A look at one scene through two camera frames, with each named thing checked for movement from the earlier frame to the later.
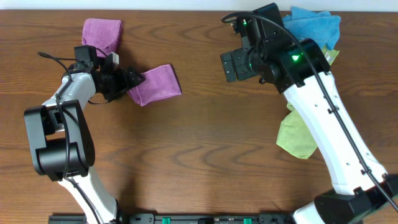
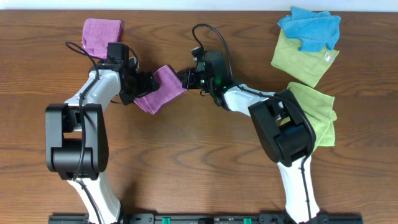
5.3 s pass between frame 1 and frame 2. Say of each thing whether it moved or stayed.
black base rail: stayed
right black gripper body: moved
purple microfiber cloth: moved
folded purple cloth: stayed
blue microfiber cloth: stayed
